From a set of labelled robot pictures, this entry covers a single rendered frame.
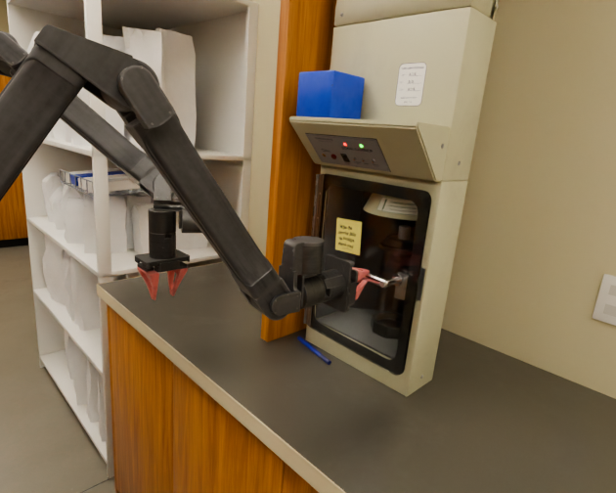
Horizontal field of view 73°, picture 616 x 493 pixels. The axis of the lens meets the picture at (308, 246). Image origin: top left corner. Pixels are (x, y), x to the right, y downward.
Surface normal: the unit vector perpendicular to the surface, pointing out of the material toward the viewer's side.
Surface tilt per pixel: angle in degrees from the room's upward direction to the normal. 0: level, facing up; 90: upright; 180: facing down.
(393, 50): 90
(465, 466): 0
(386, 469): 0
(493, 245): 90
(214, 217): 90
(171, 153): 94
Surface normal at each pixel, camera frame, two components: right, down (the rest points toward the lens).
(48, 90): 0.50, 0.40
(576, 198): -0.71, 0.12
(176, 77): 0.70, 0.25
